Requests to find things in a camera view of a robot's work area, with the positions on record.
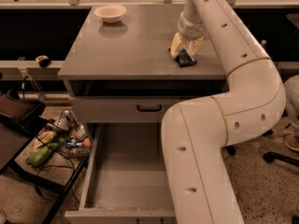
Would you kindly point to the person's shoe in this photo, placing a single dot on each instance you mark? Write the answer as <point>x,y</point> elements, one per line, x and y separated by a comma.
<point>292,142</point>

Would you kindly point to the black tape measure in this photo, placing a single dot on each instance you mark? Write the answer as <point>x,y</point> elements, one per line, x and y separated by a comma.
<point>43,61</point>

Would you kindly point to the black power adapter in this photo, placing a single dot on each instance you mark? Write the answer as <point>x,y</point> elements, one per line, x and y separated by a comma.
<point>231,150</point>

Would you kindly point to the closed grey middle drawer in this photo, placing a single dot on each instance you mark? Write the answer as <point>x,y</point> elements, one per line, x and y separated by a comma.
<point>118,109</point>

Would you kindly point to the open grey bottom drawer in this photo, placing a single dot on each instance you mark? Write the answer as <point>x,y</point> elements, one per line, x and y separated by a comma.
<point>126,181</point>

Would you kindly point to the green snack bag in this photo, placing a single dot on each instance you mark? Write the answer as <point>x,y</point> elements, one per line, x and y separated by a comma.
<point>40,155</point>

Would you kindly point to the black drawer handle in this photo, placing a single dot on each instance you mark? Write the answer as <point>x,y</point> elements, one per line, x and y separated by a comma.
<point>148,108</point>

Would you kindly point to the black chair base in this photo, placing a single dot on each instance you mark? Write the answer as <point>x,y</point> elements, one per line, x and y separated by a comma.
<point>272,156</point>

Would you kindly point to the dark blue snack bar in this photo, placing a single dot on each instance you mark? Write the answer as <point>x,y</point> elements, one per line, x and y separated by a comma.
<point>183,58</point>

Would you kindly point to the yellow chip bag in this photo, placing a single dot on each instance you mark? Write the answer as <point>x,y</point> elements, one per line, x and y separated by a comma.
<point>44,138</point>

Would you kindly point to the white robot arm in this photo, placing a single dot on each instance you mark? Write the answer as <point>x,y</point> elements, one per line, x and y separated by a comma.
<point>194,131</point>

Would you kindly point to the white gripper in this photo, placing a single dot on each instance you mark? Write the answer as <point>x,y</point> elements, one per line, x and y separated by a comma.
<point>191,29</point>

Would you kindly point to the white paper bowl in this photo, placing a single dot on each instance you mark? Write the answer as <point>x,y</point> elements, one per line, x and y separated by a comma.
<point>110,13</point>

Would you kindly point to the black side cart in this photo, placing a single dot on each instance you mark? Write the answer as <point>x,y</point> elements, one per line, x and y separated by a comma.
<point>20,124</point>

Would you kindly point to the grey drawer cabinet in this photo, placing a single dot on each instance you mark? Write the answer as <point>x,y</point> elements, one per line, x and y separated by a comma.
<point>131,59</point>

